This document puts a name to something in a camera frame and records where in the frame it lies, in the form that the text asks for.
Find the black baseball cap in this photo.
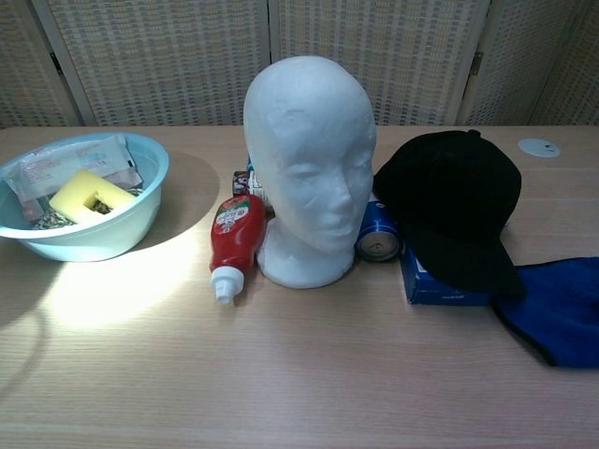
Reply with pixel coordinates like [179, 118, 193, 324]
[373, 129, 528, 298]

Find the blue chocolate chip cookie box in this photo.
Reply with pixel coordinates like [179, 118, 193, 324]
[246, 156, 272, 207]

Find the blue Oreo box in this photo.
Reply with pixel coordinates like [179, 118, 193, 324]
[399, 242, 497, 306]

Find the white foam mannequin head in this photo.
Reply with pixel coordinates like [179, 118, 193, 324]
[242, 55, 378, 289]

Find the red ketchup bottle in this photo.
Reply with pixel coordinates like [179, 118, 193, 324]
[209, 194, 268, 306]

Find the blue drink can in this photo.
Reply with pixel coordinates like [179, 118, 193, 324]
[358, 199, 400, 263]

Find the light blue plastic bowl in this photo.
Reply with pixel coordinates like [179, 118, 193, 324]
[0, 132, 170, 262]

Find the woven folding screen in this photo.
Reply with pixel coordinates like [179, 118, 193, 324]
[0, 0, 599, 128]

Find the yellow sponge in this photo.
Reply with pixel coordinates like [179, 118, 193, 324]
[49, 168, 150, 225]

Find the steel wool scrubber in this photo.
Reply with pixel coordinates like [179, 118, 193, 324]
[31, 205, 76, 230]

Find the white pink plastic packet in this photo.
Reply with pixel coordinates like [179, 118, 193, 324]
[3, 134, 144, 217]

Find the blue cloth with black trim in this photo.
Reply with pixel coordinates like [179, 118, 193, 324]
[490, 255, 599, 369]

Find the white round cable grommet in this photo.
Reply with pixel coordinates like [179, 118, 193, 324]
[518, 138, 562, 159]

